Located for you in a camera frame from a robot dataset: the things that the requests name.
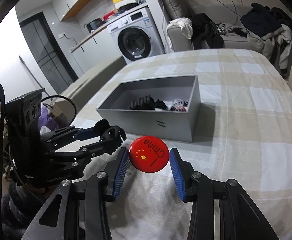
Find red China pin badge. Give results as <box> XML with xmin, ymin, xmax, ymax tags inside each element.
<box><xmin>129</xmin><ymin>136</ymin><xmax>169</xmax><ymax>173</ymax></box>

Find black hair claw clip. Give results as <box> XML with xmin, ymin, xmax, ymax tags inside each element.
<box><xmin>129</xmin><ymin>95</ymin><xmax>156</xmax><ymax>111</ymax></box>

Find black long hair clip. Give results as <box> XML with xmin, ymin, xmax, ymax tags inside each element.
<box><xmin>154</xmin><ymin>99</ymin><xmax>168</xmax><ymax>111</ymax></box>

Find red white small hair ornament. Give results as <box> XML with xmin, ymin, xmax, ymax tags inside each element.
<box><xmin>169</xmin><ymin>99</ymin><xmax>188</xmax><ymax>112</ymax></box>

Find black garment on sofa arm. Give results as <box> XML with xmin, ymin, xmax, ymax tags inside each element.
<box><xmin>191</xmin><ymin>13</ymin><xmax>224</xmax><ymax>50</ymax></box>

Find white cloth on sofa arm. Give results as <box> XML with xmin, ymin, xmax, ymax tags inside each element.
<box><xmin>167</xmin><ymin>17</ymin><xmax>193</xmax><ymax>40</ymax></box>

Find purple plastic bag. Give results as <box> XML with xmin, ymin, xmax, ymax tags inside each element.
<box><xmin>38</xmin><ymin>106</ymin><xmax>58</xmax><ymax>134</ymax></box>

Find beige chair left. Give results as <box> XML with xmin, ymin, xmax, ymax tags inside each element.
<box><xmin>61</xmin><ymin>56</ymin><xmax>126</xmax><ymax>109</ymax></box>

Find dark glass door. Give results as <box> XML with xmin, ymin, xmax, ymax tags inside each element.
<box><xmin>19</xmin><ymin>12</ymin><xmax>78</xmax><ymax>94</ymax></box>

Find white kitchen cabinets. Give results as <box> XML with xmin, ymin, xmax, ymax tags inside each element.
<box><xmin>72</xmin><ymin>29</ymin><xmax>121</xmax><ymax>73</ymax></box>

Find grey open cardboard box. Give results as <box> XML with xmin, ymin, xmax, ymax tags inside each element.
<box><xmin>97</xmin><ymin>75</ymin><xmax>201</xmax><ymax>142</ymax></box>

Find checkered beige tablecloth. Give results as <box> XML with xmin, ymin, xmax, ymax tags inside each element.
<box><xmin>75</xmin><ymin>49</ymin><xmax>292</xmax><ymax>239</ymax></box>

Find white front-load washing machine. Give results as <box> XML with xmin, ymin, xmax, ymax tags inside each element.
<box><xmin>107</xmin><ymin>7</ymin><xmax>164</xmax><ymax>64</ymax></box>

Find grey striped cushion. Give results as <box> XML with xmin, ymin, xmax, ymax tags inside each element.
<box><xmin>162</xmin><ymin>0</ymin><xmax>188</xmax><ymax>20</ymax></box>

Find pile of dark clothes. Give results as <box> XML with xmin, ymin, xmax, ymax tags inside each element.
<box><xmin>241</xmin><ymin>3</ymin><xmax>292</xmax><ymax>77</ymax></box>

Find grey sofa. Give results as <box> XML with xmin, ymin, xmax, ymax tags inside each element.
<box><xmin>167</xmin><ymin>2</ymin><xmax>292</xmax><ymax>53</ymax></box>

